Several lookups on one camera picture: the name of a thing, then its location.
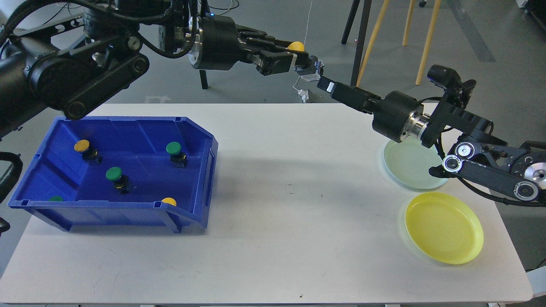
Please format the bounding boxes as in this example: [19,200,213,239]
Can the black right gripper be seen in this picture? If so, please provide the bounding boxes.
[317,76,429,142]

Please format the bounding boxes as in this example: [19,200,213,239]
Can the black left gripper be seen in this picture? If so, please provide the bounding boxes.
[189,16,318,76]

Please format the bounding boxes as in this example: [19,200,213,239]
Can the yellow push button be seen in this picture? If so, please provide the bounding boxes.
[294,58,324,82]
[161,197,177,206]
[73,139,102,165]

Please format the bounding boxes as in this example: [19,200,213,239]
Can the green push button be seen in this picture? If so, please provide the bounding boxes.
[48,195,64,202]
[105,166,131,194]
[166,141,187,168]

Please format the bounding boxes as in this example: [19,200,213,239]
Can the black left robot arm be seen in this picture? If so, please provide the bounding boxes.
[0,0,322,137]

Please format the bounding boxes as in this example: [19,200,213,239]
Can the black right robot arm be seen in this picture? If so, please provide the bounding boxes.
[317,64,545,207]

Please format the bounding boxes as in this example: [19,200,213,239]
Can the light green plate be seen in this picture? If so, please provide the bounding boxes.
[383,138,448,190]

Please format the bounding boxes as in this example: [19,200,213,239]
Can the yellow plate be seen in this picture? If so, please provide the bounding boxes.
[404,192,485,265]

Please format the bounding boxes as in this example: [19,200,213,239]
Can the yellow push button front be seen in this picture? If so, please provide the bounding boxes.
[161,197,177,206]

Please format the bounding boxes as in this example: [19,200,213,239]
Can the black stand legs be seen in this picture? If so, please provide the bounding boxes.
[341,0,372,86]

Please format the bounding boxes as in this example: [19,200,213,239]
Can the black tripod legs left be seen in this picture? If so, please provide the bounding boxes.
[199,0,210,90]

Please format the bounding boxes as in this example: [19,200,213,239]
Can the yellow wooden legs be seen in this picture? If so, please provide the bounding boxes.
[356,0,442,88]

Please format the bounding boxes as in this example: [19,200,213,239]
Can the blue plastic storage bin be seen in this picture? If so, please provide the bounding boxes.
[8,116,218,233]

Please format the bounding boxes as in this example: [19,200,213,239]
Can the white cable with plug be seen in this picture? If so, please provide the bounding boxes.
[292,0,314,104]

